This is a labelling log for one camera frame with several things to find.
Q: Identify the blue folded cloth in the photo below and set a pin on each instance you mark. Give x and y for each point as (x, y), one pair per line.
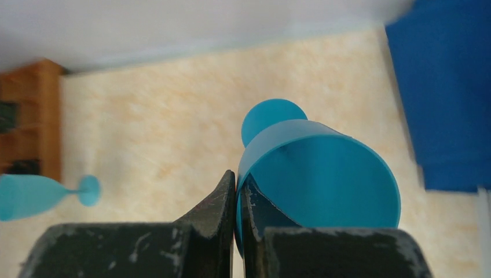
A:
(441, 57)

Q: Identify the orange compartment tray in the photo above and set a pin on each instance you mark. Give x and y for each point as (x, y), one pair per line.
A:
(34, 145)

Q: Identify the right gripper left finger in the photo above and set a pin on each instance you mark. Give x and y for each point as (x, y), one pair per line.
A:
(198, 244)

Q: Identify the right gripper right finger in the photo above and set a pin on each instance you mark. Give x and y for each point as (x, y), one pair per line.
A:
(275, 246)

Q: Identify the blue wine glass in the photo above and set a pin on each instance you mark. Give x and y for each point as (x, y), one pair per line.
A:
(315, 175)
(24, 195)

